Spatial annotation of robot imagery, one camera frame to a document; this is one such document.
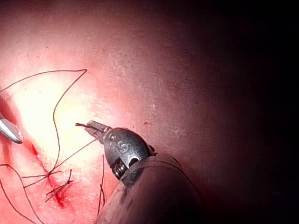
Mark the dark left arm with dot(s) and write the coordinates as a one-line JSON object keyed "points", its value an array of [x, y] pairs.
{"points": [[151, 196]]}

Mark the black thread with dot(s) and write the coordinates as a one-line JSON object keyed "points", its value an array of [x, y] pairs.
{"points": [[57, 130]]}

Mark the left arm needle driver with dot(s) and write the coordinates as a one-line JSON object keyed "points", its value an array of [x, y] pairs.
{"points": [[127, 147]]}

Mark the left arm needle driver jaw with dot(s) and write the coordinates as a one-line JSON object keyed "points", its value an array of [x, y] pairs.
{"points": [[99, 125], [95, 135]]}

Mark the black stitching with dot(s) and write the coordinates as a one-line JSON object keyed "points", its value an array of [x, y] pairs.
{"points": [[56, 189]]}

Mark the tissue pad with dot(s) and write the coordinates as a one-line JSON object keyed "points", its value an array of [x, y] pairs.
{"points": [[163, 70]]}

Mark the right arm needle driver jaw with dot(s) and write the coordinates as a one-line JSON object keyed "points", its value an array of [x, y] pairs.
{"points": [[10, 131]]}

